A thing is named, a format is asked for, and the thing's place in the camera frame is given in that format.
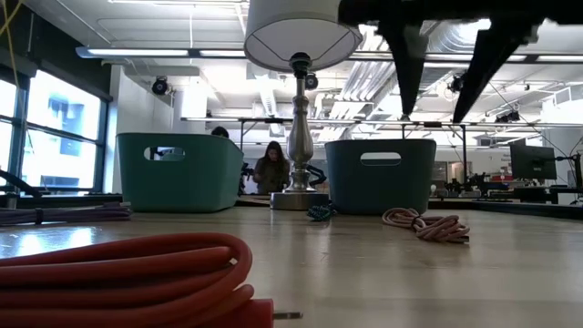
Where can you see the black ceiling camera cluster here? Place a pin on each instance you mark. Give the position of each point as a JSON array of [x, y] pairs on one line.
[[457, 84]]

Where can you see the person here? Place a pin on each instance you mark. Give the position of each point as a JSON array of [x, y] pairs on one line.
[[272, 173]]

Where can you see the dark blue-teal plastic bin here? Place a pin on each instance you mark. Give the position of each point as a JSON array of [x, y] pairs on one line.
[[380, 191]]

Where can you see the green-teal plastic bin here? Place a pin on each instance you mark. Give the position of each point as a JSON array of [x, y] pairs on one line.
[[191, 182]]

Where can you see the person's head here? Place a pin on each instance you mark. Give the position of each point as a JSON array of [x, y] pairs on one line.
[[219, 132]]

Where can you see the black computer monitor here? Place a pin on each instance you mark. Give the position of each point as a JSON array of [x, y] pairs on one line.
[[533, 161]]

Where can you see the silver lamp with white shade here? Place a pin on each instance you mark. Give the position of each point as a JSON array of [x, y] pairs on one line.
[[299, 146]]

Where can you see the black background robot arm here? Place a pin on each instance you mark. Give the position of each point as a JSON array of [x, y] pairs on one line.
[[319, 173]]

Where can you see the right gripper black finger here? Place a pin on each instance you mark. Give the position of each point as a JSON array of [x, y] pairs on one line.
[[407, 59], [494, 54]]

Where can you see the black metal frame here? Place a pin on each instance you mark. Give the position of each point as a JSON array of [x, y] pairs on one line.
[[255, 120]]

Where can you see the round black ceiling camera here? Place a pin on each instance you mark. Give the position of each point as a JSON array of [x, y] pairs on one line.
[[311, 82], [160, 85]]

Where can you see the dark window frame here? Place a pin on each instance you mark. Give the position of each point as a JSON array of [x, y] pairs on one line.
[[104, 146]]

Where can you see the long ceiling light strip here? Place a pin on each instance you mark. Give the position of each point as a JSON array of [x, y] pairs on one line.
[[555, 58], [136, 52]]

